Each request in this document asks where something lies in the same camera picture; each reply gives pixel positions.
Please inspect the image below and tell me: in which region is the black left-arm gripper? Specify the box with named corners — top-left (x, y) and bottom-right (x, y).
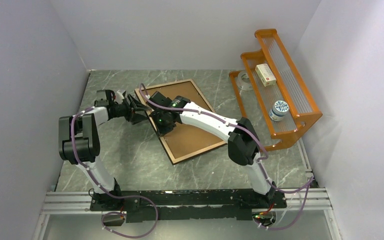
top-left (110, 94), bottom-right (151, 125)

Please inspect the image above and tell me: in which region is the light wooden picture frame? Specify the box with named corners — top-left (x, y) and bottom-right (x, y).
top-left (134, 78), bottom-right (228, 166)

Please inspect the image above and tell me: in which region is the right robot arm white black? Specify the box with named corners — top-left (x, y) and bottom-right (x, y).
top-left (143, 91), bottom-right (277, 208)

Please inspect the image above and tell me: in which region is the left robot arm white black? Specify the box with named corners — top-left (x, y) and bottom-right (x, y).
top-left (58, 89), bottom-right (150, 210)

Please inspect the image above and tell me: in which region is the white red medicine box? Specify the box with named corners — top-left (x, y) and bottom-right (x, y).
top-left (255, 63), bottom-right (277, 87)

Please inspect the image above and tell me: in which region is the orange wooden shelf rack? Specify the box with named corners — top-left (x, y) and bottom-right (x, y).
top-left (240, 28), bottom-right (323, 151)

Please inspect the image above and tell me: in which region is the blue white ceramic jar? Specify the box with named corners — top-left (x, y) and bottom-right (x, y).
top-left (268, 100), bottom-right (290, 122)

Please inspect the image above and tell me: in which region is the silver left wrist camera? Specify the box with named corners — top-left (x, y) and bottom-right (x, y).
top-left (114, 90), bottom-right (126, 103)

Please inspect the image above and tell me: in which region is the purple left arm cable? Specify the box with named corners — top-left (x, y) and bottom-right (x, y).
top-left (71, 106), bottom-right (159, 239)

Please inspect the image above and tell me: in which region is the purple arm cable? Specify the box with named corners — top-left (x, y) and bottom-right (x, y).
top-left (138, 83), bottom-right (315, 232)
top-left (71, 106), bottom-right (159, 239)

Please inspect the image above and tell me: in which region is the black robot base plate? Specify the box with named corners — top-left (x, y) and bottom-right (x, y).
top-left (90, 188), bottom-right (287, 223)

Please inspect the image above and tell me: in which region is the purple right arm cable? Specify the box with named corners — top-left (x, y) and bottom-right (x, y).
top-left (138, 83), bottom-right (315, 232)

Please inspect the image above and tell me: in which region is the aluminium rail frame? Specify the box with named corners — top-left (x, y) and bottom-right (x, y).
top-left (33, 136), bottom-right (342, 240)

